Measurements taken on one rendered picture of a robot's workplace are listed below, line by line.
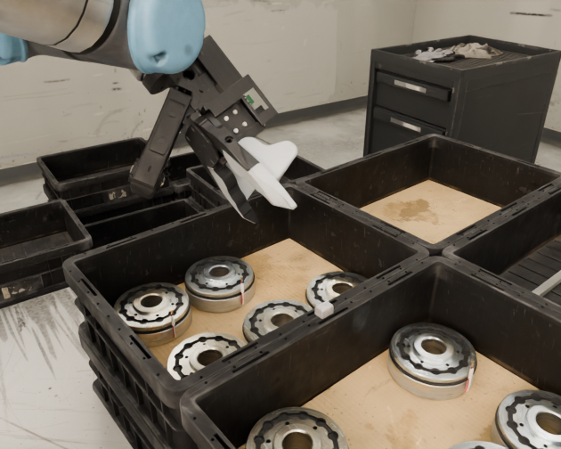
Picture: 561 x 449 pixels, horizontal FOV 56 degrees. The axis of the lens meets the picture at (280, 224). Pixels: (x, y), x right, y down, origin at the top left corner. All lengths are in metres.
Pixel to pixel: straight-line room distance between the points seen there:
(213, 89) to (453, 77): 1.46
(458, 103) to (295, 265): 1.24
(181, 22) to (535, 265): 0.71
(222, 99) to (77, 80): 2.92
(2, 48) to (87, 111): 3.00
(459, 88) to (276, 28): 2.23
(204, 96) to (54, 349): 0.55
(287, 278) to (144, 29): 0.52
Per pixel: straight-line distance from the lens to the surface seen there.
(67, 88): 3.45
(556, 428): 0.66
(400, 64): 2.14
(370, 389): 0.67
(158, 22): 0.42
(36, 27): 0.39
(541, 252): 1.01
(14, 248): 1.75
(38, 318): 1.06
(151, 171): 0.55
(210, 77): 0.59
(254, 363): 0.55
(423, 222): 1.03
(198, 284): 0.78
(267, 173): 0.51
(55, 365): 0.95
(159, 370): 0.55
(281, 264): 0.87
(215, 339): 0.68
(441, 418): 0.66
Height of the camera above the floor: 1.31
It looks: 29 degrees down
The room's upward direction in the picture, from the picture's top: straight up
